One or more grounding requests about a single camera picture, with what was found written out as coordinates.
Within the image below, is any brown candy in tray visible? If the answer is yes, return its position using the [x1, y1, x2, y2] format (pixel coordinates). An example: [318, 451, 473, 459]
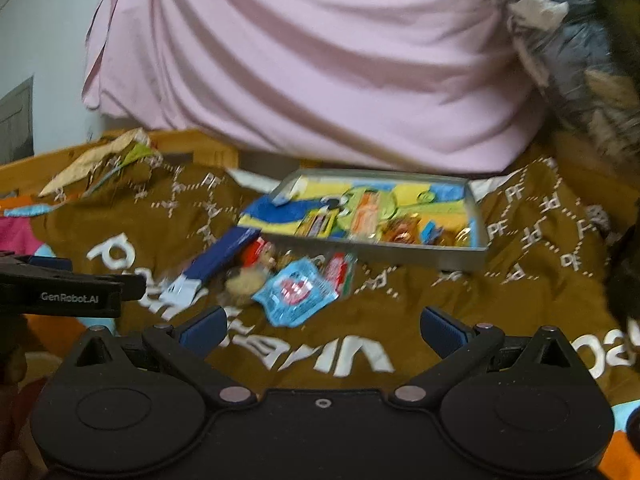
[381, 214, 421, 245]

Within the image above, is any light blue snack packet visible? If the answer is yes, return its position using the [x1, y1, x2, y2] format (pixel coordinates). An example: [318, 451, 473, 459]
[252, 258, 338, 328]

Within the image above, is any grey tray with drawing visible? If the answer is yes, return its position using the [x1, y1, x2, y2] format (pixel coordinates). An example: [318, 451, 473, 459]
[238, 169, 488, 272]

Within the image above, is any orange snack packet in tray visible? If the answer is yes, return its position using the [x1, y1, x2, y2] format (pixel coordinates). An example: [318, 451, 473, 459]
[350, 190, 382, 240]

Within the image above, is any beige green cloth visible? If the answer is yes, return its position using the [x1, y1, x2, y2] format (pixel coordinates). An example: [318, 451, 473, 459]
[38, 128, 155, 197]

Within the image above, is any red green snack packet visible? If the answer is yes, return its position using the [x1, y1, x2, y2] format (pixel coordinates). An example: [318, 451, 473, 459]
[323, 252, 357, 298]

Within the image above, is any pink bed sheet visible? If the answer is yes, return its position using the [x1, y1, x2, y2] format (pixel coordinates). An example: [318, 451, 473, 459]
[82, 0, 547, 174]

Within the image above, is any brown printed cloth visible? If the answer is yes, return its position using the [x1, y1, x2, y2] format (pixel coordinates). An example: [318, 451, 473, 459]
[0, 154, 640, 406]

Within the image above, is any plastic bag of clothes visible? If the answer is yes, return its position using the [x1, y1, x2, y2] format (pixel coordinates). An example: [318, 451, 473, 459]
[491, 0, 639, 166]

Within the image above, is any yellow purple snack packet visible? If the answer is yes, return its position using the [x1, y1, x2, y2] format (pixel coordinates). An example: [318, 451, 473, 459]
[295, 207, 338, 238]

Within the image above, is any round cookie packet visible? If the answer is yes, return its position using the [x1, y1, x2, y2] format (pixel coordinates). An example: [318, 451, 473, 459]
[224, 266, 271, 307]

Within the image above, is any dark blue snack bar wrapper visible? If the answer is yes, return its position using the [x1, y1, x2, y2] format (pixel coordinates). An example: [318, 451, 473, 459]
[160, 226, 260, 308]

